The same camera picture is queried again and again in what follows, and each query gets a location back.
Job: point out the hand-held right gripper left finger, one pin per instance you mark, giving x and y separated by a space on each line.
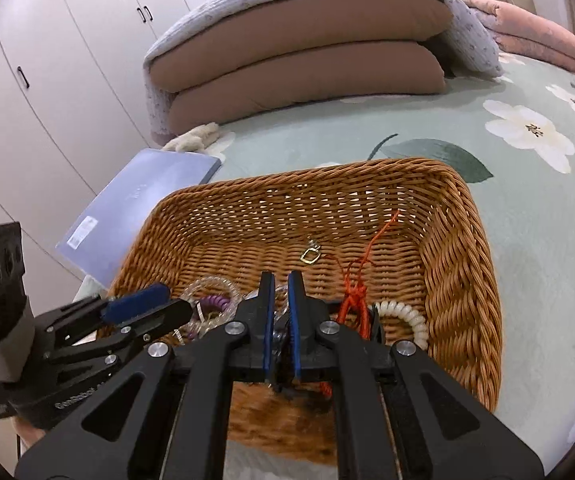
268 330

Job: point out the brown wicker basket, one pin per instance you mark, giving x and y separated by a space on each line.
447 270

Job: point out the blue plastic folder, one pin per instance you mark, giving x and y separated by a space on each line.
132 210

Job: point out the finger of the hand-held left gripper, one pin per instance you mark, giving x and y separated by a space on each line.
135 302
102 350

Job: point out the small gold pendant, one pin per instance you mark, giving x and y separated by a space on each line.
310 256

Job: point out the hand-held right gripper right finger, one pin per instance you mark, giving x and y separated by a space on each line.
295 330

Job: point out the green floral bedsheet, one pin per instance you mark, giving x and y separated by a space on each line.
542 220

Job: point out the white wardrobe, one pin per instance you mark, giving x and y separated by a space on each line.
57 60

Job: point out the folded pink quilt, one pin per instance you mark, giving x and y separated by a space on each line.
527 30

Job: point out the folded brown grey quilt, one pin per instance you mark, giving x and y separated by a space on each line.
307 65

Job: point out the cream plush toy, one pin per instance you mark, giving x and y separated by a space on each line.
195 136

